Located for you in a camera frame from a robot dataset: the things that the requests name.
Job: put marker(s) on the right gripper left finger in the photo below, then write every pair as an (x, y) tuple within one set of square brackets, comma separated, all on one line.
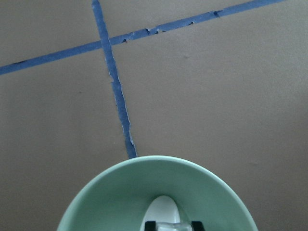
[(150, 226)]

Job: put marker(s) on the green bowl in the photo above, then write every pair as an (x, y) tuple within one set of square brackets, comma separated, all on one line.
[(117, 199)]

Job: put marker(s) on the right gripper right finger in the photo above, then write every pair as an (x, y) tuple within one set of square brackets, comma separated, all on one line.
[(197, 226)]

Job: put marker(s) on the white plastic spoon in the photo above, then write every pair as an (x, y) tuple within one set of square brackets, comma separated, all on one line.
[(162, 209)]

